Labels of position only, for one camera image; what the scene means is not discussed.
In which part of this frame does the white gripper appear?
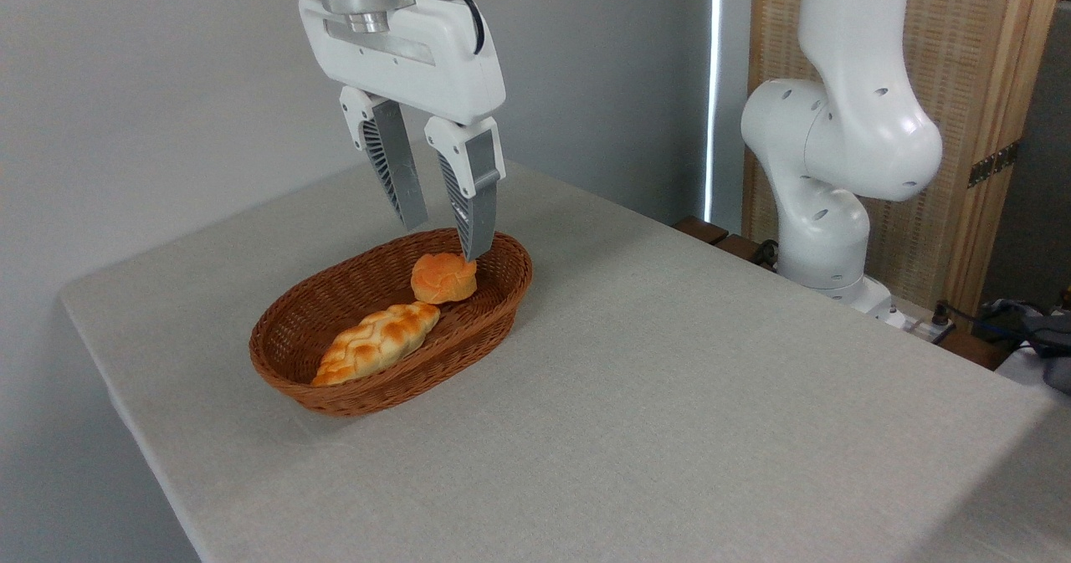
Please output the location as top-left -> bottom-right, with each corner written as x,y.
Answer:
298,0 -> 507,262

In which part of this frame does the round knotted bread roll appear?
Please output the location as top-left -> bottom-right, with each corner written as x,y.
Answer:
409,252 -> 479,306

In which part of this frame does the long braided bread loaf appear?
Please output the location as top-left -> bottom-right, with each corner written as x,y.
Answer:
310,300 -> 442,388

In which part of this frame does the brown woven wicker basket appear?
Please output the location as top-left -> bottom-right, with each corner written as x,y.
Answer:
249,228 -> 534,418

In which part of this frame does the dark brown wooden platform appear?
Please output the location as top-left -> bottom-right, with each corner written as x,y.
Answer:
673,216 -> 1015,372

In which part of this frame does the bright vertical light strip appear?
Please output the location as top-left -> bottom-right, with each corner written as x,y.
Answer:
705,0 -> 724,223

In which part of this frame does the grey linen tablecloth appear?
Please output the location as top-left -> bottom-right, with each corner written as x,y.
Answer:
58,136 -> 1071,563

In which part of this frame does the wooden woven folding screen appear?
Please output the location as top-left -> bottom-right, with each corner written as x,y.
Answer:
742,0 -> 1068,323

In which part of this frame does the metal screen hinge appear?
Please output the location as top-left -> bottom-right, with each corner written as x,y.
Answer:
967,140 -> 1021,189

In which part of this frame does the blue grey crumpled fabric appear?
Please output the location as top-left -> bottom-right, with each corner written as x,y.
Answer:
974,297 -> 1071,396

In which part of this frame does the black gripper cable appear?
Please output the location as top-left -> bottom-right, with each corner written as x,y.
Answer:
402,0 -> 487,56

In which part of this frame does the black plug with cable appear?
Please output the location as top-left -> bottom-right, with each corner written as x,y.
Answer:
930,300 -> 984,334

